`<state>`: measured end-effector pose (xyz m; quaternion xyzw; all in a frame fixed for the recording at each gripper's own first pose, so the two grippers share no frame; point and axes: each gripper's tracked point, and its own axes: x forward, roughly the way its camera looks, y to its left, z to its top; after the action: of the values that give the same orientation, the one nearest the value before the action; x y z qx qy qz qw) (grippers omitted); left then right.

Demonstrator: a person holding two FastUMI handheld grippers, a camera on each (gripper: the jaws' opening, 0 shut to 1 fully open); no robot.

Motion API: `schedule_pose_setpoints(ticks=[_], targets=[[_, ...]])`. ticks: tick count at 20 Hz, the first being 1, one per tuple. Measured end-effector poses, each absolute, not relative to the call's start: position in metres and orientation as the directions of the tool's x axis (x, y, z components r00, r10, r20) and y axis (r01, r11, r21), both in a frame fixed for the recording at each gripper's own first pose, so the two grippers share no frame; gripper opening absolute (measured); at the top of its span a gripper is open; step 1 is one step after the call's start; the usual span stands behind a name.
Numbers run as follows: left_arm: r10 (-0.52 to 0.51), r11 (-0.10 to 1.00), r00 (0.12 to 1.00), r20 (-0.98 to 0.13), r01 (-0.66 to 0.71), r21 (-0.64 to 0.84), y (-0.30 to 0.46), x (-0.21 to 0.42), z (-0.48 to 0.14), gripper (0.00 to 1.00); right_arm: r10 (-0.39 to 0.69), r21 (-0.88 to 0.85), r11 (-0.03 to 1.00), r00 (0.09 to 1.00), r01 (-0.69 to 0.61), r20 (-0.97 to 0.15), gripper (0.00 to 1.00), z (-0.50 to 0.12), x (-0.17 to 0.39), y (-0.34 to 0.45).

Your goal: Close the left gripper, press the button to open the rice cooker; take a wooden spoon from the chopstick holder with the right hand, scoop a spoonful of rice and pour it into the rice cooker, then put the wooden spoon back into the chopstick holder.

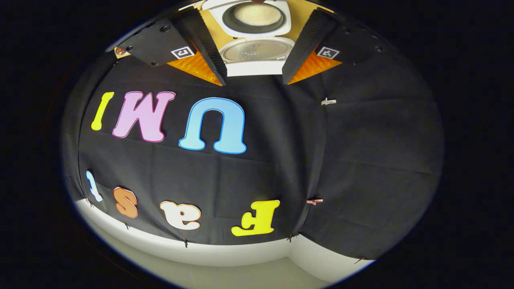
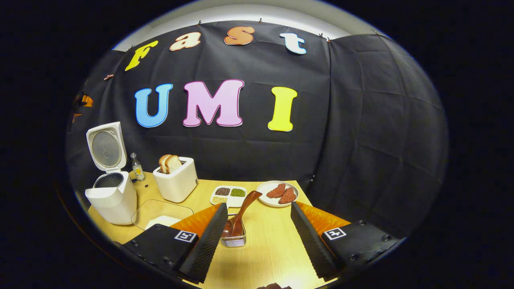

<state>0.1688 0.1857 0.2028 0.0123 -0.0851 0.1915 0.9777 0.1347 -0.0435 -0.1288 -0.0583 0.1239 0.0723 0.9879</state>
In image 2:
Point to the white round plate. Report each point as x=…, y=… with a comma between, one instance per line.
x=263, y=188

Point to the toast bread slice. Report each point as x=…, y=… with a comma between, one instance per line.
x=174, y=163
x=162, y=163

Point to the white divided bean dish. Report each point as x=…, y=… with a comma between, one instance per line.
x=229, y=200

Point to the clear tray of white rice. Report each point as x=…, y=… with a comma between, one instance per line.
x=160, y=212

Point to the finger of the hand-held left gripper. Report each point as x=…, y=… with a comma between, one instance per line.
x=87, y=101
x=77, y=117

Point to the white toaster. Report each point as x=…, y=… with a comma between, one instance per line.
x=176, y=186

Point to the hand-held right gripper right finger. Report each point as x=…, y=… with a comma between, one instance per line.
x=307, y=237

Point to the glass bottle with yellow label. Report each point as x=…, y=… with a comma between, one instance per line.
x=137, y=170

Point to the red meat piece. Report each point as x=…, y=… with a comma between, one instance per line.
x=276, y=191
x=287, y=196

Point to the brown wooden spoon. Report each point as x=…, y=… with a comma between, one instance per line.
x=245, y=206

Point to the white rice cooker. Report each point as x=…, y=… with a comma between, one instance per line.
x=116, y=204

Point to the black backdrop cloth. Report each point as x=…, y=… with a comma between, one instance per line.
x=361, y=120

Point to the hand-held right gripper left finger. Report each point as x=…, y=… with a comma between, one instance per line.
x=209, y=241

